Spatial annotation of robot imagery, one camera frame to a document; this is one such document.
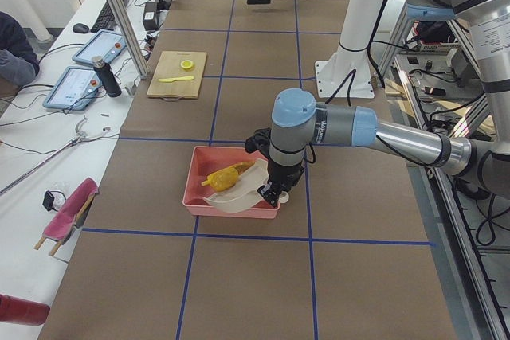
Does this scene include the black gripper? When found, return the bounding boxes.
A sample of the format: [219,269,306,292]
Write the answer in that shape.
[257,160,304,207]

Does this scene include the beige plastic dustpan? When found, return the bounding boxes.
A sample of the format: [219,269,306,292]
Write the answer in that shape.
[203,158,269,213]

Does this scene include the yellow toy corn cob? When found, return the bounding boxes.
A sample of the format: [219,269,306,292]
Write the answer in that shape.
[201,161,254,186]

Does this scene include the orange toy potato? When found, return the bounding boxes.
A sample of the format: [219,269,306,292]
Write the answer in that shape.
[210,167,239,192]

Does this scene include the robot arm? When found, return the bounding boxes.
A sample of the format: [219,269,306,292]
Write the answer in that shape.
[258,0,509,205]

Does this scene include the pink plastic bin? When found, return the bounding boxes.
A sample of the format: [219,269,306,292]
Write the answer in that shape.
[182,147,279,219]

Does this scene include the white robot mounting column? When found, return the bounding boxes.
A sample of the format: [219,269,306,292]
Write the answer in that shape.
[316,0,383,99]

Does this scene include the yellow toy lemon slice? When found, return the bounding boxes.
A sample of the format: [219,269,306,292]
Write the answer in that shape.
[180,60,194,71]

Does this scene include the black power adapter box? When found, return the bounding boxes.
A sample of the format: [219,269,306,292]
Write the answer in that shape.
[143,2,159,31]

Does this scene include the wooden cutting board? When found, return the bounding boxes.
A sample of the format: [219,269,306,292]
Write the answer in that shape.
[147,51,207,100]

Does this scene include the yellow toy knife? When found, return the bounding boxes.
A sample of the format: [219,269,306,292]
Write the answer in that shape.
[158,76,194,83]

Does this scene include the black keyboard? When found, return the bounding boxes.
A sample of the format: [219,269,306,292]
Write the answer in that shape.
[89,2,117,33]

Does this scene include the far teach pendant tablet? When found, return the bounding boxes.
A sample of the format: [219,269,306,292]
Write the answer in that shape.
[72,29,126,67]

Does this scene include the teach pendant tablet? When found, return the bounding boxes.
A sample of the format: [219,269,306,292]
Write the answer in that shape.
[42,66,102,111]
[72,29,126,67]

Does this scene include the black water bottle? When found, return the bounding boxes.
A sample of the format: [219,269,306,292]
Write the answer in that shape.
[92,56,122,97]

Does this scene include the metal reacher grabber stick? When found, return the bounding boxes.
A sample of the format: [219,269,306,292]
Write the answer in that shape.
[1,116,88,196]

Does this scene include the black computer mouse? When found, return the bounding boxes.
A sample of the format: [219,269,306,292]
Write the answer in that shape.
[73,23,90,34]

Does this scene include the pink cloth on wooden rack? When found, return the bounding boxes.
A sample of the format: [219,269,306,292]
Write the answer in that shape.
[33,178,99,256]

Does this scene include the near teach pendant tablet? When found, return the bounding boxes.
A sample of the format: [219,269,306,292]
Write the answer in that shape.
[42,66,102,111]

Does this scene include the person in dark clothes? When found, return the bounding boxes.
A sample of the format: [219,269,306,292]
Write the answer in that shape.
[1,12,40,87]

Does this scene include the red cylinder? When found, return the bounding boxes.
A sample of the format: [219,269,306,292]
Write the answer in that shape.
[1,295,50,326]

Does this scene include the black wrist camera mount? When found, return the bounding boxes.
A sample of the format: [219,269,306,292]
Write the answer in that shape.
[245,127,271,159]

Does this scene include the aluminium frame post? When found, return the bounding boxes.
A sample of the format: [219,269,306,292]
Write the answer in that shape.
[106,0,149,80]

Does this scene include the small black device with cable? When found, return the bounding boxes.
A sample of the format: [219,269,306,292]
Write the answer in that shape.
[42,190,56,211]

